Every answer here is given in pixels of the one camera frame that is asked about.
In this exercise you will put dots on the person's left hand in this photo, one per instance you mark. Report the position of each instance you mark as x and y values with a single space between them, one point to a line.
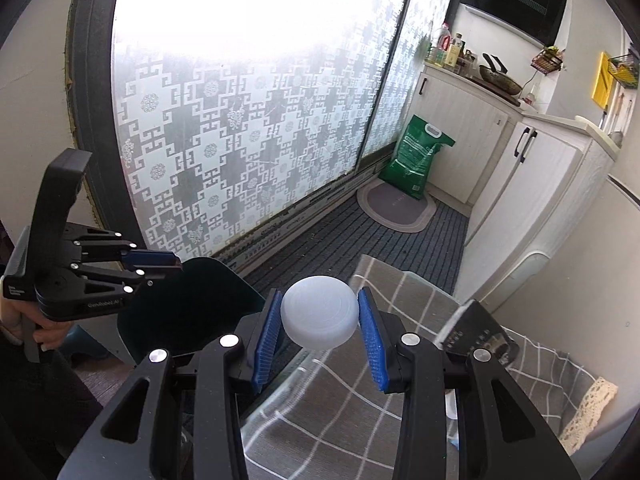
50 335

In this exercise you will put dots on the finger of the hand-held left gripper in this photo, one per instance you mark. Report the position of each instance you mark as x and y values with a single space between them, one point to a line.
115 277
150 259

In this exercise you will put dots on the wall rack with plant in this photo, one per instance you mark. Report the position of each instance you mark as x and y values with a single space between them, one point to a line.
547 60

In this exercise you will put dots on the dark teal trash bin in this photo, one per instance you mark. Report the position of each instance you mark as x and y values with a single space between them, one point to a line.
200 300

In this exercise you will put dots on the yellow board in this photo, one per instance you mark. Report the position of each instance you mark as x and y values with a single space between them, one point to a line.
601 80

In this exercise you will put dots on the white appliance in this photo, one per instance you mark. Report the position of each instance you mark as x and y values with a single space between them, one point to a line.
500 280

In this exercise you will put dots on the black tissue pack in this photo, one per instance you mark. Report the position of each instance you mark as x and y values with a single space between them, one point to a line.
480 325

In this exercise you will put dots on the patterned sliding glass door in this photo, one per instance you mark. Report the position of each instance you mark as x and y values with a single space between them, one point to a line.
240 110

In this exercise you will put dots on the grey oval floor mat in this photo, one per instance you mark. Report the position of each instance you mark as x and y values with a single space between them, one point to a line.
395 207

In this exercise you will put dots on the white round plastic lid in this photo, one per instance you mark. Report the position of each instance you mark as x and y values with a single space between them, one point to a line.
320 310

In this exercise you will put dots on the person's left forearm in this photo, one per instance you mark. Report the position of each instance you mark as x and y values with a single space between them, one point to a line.
35 410

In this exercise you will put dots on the red-capped oil bottle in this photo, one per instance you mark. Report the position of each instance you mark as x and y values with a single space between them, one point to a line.
440 47

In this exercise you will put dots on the black frying pan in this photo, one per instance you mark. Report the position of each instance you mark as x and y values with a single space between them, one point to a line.
500 80

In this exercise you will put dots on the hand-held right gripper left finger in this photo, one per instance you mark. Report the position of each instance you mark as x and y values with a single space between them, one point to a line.
265 340

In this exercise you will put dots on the grey checked tablecloth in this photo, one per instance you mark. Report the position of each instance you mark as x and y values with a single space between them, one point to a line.
340 410

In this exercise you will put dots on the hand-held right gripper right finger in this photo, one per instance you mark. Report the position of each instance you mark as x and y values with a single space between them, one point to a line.
370 340

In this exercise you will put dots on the green rice bag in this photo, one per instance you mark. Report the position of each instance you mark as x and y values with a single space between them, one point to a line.
415 160

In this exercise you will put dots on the dark ribbed floor mat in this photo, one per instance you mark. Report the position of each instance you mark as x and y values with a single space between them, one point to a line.
350 245

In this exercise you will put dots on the yellow sauce bottle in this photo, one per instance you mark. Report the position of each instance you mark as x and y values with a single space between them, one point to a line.
454 52

